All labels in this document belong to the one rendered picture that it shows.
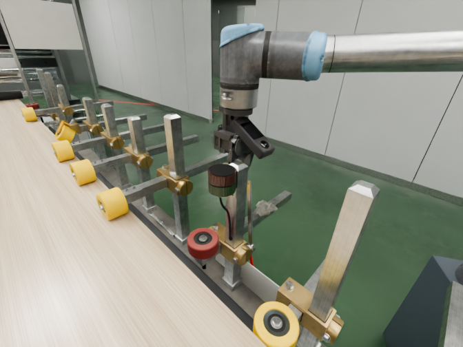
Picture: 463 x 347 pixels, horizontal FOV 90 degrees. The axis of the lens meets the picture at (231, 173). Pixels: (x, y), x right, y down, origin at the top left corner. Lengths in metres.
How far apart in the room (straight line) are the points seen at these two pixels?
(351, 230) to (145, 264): 0.43
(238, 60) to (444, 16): 2.61
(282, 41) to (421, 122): 2.62
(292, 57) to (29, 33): 2.31
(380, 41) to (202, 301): 0.67
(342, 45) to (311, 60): 0.16
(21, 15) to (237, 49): 2.22
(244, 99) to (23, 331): 0.59
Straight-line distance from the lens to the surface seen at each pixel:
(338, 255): 0.45
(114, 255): 0.63
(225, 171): 0.47
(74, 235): 0.73
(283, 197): 0.86
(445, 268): 1.28
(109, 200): 0.69
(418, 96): 3.02
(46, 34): 2.62
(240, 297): 0.76
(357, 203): 0.38
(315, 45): 0.52
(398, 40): 0.70
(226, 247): 0.65
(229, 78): 0.53
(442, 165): 3.15
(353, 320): 1.69
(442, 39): 0.73
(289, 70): 0.52
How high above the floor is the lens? 1.33
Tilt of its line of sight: 29 degrees down
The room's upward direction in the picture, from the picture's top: 2 degrees clockwise
